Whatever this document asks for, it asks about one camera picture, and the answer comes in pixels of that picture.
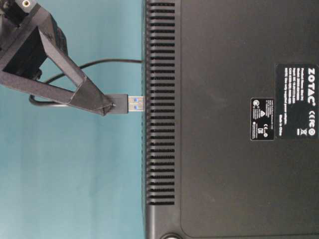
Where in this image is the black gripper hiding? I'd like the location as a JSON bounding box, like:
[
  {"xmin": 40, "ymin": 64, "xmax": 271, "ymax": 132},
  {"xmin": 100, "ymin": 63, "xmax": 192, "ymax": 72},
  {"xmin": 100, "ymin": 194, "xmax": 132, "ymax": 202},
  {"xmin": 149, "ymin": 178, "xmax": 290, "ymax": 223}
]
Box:
[{"xmin": 0, "ymin": 0, "xmax": 114, "ymax": 116}]

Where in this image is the small certification label sticker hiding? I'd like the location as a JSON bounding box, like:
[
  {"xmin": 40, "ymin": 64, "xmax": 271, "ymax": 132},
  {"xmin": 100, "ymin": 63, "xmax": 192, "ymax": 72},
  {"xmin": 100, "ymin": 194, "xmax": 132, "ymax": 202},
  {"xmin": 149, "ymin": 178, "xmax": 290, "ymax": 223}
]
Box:
[{"xmin": 250, "ymin": 98, "xmax": 275, "ymax": 141}]

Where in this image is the teal table cloth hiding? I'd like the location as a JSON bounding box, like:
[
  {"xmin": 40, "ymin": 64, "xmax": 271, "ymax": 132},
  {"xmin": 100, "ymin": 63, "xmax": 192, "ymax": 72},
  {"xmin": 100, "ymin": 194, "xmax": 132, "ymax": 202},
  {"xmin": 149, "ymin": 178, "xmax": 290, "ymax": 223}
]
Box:
[{"xmin": 0, "ymin": 0, "xmax": 144, "ymax": 239}]

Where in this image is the large ZOTAC label sticker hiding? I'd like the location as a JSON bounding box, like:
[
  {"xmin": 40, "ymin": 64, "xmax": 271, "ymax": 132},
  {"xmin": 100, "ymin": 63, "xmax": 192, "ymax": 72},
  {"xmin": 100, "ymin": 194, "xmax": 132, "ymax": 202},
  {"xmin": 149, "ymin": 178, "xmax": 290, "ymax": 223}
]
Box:
[{"xmin": 275, "ymin": 63, "xmax": 319, "ymax": 140}]

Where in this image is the round rubber PC foot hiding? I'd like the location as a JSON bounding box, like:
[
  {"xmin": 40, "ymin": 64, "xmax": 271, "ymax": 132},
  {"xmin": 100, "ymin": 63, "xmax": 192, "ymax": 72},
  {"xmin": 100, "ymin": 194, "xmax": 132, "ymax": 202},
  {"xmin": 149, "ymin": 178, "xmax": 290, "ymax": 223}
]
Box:
[{"xmin": 161, "ymin": 233, "xmax": 182, "ymax": 239}]

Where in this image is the black mini PC box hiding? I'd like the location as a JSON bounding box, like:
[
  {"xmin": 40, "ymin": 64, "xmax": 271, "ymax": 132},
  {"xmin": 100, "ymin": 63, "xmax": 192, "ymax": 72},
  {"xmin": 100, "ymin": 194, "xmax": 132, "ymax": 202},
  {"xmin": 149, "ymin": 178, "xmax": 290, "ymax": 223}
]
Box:
[{"xmin": 142, "ymin": 0, "xmax": 319, "ymax": 239}]

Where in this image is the black USB cable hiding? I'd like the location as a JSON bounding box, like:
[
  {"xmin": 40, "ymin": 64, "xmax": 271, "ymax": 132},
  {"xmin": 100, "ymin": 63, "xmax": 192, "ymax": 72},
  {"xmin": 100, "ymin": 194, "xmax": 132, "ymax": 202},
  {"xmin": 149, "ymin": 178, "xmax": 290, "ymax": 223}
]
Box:
[{"xmin": 28, "ymin": 58, "xmax": 146, "ymax": 116}]

